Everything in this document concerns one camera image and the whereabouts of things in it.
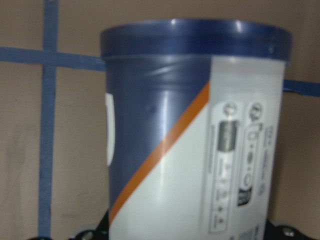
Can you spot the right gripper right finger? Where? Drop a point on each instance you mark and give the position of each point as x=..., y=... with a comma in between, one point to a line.
x=283, y=232

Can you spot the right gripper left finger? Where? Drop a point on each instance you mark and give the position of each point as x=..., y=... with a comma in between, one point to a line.
x=101, y=232

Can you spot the white blue tennis ball can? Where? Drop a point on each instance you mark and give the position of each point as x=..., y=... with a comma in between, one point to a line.
x=192, y=108

